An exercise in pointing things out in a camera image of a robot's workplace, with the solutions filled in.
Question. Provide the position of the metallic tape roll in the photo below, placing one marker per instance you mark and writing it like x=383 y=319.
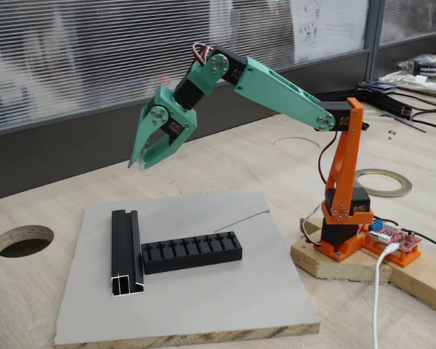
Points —
x=403 y=189

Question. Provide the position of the wooden base plank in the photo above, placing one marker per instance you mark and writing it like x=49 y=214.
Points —
x=421 y=287

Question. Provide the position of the white paper sheet with drawing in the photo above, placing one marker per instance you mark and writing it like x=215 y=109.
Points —
x=327 y=29

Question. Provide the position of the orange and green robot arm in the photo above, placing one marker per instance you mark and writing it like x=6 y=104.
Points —
x=276 y=92

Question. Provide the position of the blue card stack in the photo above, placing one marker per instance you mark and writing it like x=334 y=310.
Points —
x=376 y=86

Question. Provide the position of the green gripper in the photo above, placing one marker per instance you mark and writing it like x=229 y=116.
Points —
x=182 y=125

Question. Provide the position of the short black angled profile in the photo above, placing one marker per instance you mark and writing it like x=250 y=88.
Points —
x=366 y=126

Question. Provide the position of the black aluminium corner frame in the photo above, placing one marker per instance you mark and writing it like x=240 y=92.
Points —
x=392 y=105

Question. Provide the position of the black slotted plastic block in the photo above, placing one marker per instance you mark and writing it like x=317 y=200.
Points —
x=196 y=261

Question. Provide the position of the grey chipboard panel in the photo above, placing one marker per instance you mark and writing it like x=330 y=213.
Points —
x=203 y=301

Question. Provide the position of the red controller board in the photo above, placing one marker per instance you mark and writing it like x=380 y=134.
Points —
x=396 y=236

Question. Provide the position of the clear plastic bag with parts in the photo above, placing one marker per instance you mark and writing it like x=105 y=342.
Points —
x=427 y=66

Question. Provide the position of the black aluminium profile bar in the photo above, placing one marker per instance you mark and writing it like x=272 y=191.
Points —
x=123 y=254

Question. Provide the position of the light wooden block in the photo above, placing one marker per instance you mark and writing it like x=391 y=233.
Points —
x=341 y=267

